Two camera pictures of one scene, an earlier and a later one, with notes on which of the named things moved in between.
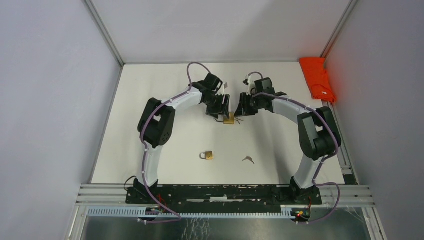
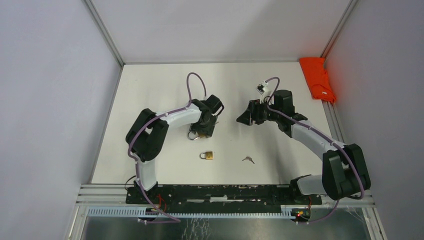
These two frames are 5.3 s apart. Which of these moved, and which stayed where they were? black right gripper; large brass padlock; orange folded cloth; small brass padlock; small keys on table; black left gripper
Moved: black left gripper; black right gripper; large brass padlock
Stayed: small keys on table; small brass padlock; orange folded cloth
